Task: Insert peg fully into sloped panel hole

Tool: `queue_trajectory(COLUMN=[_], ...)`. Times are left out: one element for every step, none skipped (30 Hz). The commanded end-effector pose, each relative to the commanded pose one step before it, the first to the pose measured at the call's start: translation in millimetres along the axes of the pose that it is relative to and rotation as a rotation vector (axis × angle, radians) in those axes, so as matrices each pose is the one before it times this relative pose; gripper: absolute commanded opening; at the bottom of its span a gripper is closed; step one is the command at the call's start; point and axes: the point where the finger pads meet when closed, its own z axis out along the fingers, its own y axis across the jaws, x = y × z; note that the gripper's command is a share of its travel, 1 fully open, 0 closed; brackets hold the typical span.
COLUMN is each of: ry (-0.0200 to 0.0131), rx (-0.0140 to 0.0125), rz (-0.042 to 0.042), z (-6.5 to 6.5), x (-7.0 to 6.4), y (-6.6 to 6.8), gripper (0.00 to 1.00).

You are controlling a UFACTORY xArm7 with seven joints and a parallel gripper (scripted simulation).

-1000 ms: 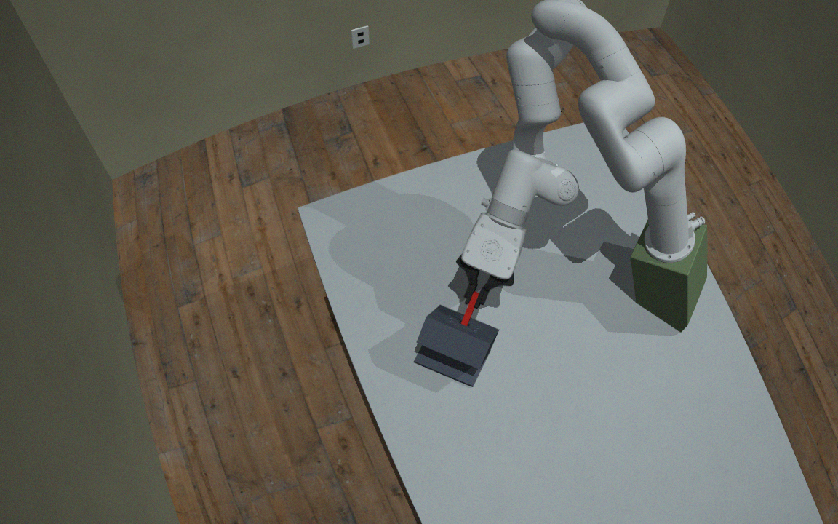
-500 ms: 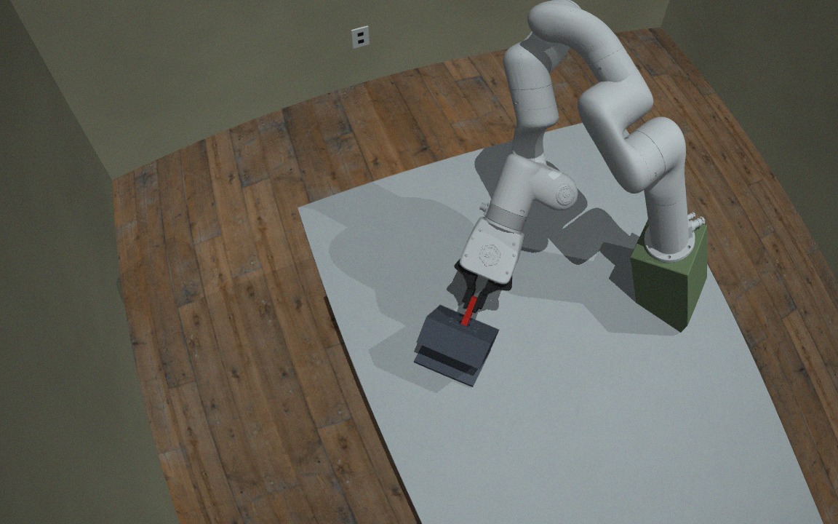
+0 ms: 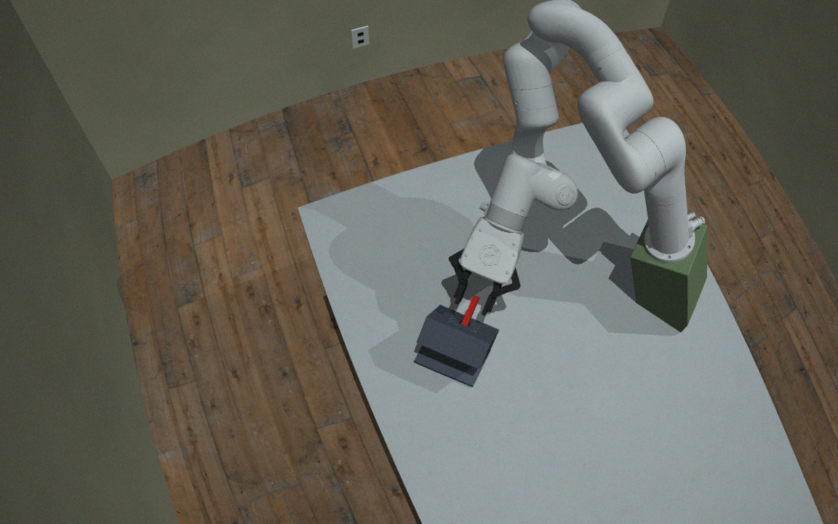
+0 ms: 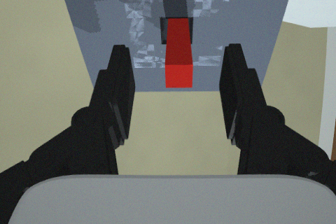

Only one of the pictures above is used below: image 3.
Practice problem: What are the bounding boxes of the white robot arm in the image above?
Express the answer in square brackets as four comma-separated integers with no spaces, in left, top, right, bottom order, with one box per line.
[479,0,705,263]

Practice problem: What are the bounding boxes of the dark red peg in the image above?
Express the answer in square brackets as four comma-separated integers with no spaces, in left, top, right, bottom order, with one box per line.
[461,295,479,327]

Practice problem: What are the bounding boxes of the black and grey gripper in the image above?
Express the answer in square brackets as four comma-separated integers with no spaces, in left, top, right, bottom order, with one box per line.
[449,216,524,315]

